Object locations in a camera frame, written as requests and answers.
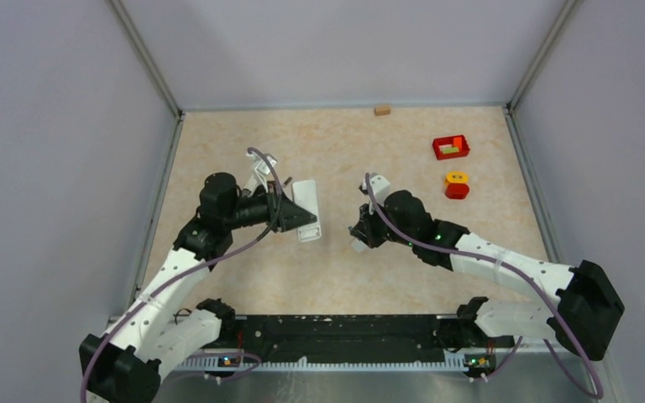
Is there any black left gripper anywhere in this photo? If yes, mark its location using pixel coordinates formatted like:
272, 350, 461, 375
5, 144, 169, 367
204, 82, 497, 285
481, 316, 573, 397
223, 180, 316, 232

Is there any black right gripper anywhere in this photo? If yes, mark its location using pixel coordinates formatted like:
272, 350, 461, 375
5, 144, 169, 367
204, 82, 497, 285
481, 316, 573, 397
353, 196, 417, 249

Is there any white battery cover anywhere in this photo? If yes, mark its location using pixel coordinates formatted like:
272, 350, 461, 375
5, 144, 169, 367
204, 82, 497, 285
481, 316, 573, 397
350, 238, 369, 253

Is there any white remote control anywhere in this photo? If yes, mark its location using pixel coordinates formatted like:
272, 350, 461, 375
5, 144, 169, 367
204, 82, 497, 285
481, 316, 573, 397
292, 180, 322, 243

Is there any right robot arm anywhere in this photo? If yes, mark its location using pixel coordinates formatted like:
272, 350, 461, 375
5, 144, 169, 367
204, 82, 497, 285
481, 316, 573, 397
349, 191, 625, 361

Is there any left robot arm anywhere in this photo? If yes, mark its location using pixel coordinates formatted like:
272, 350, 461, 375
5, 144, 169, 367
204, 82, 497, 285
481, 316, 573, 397
79, 172, 321, 402

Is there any red block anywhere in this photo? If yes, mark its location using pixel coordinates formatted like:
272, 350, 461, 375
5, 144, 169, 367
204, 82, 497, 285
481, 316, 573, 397
444, 183, 469, 200

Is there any yellow block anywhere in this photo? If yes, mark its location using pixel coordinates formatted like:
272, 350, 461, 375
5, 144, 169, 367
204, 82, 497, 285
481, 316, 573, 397
444, 171, 469, 186

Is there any red bin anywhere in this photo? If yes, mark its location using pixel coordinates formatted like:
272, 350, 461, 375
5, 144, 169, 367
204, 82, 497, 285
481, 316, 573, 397
432, 134, 470, 160

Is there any small wooden block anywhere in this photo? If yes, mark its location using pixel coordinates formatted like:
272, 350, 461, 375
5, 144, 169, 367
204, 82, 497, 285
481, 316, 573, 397
373, 105, 391, 117

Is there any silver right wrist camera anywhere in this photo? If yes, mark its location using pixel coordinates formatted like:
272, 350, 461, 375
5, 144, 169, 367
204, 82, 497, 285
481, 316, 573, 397
359, 174, 391, 205

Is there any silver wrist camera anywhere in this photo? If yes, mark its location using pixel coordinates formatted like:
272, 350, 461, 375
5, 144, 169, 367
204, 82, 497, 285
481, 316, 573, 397
359, 174, 391, 205
243, 152, 278, 194

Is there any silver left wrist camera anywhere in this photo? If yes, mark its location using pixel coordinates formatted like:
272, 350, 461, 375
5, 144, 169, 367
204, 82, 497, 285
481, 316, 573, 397
243, 152, 278, 194

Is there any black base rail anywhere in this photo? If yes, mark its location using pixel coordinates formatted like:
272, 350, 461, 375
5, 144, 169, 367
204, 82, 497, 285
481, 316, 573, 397
195, 299, 516, 364

